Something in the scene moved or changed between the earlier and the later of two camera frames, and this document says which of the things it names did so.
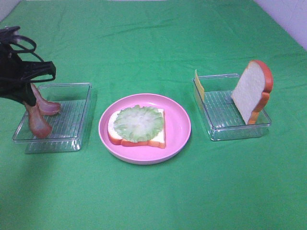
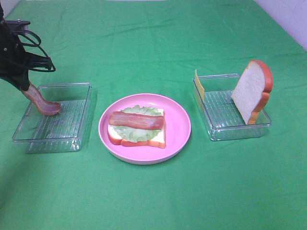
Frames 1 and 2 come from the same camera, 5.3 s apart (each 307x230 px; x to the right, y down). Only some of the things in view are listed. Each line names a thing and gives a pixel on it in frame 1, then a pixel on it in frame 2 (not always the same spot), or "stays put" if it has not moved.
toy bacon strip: x=45 y=107 stays put
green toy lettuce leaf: x=138 y=123 stays put
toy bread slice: x=158 y=141 stays put
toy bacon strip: x=41 y=126 to x=152 y=121
